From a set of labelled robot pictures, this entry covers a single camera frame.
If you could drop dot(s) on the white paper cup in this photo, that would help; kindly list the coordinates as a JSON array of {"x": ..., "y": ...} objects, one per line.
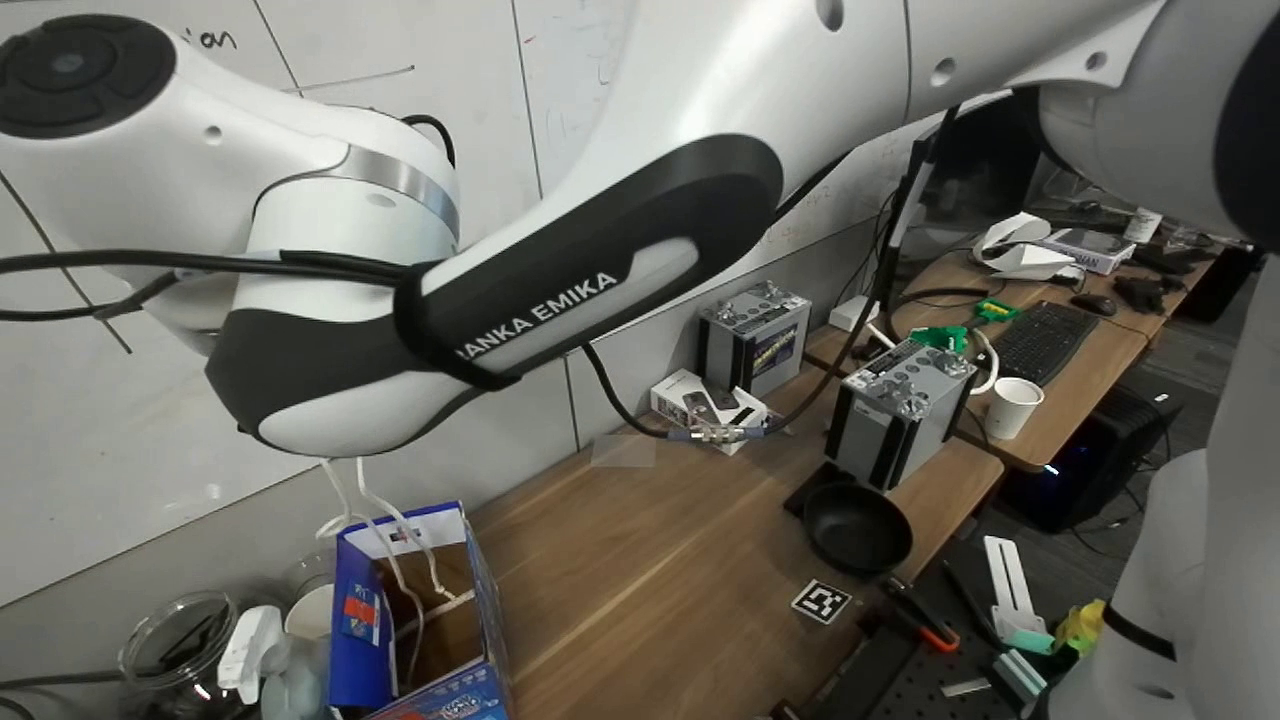
[{"x": 1011, "y": 404}]

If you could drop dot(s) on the white paper stack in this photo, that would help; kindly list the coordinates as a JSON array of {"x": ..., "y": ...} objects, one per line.
[{"x": 1024, "y": 250}]

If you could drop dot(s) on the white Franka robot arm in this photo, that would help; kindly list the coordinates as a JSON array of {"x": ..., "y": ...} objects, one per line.
[{"x": 746, "y": 80}]

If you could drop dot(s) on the black keyboard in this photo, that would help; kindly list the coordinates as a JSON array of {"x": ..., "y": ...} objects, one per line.
[{"x": 1046, "y": 347}]

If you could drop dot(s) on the clear glass jar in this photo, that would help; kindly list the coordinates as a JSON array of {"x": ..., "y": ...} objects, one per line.
[{"x": 173, "y": 645}]

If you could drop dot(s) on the teal plastic object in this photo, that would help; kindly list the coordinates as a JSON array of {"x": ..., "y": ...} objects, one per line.
[{"x": 1022, "y": 666}]

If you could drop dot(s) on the white round container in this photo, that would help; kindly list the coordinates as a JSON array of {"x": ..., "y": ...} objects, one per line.
[{"x": 307, "y": 615}]

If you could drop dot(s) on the black bowl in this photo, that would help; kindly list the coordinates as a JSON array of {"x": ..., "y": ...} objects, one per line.
[{"x": 852, "y": 527}]

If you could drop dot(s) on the white power adapter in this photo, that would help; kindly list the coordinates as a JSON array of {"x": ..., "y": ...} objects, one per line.
[{"x": 852, "y": 312}]

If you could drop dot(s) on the black white fiducial tag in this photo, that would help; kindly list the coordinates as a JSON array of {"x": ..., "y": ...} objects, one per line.
[{"x": 821, "y": 601}]

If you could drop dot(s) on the white spray bottle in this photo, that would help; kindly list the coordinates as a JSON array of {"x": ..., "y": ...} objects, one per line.
[{"x": 244, "y": 645}]

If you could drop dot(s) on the blue printed cardboard box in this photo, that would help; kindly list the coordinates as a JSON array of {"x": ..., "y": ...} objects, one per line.
[{"x": 352, "y": 627}]

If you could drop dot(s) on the green connector part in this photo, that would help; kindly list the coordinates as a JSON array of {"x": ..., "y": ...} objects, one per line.
[
  {"x": 992, "y": 309},
  {"x": 946, "y": 337}
]

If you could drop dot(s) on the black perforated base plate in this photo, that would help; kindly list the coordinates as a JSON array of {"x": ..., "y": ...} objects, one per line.
[{"x": 923, "y": 685}]

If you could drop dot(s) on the black computer tower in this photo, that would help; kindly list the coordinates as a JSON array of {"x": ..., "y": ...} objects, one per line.
[{"x": 1086, "y": 460}]

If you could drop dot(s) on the yellow green toy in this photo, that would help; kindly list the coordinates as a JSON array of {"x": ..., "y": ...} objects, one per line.
[{"x": 1080, "y": 627}]

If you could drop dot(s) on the grey battery Dominator label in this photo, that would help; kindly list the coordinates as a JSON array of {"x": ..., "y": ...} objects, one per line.
[{"x": 754, "y": 342}]

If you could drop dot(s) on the plain grey battery block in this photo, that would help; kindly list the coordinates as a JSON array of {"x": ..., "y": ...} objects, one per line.
[{"x": 893, "y": 425}]

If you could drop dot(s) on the white phone box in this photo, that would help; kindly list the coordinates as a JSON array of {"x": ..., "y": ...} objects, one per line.
[{"x": 694, "y": 404}]

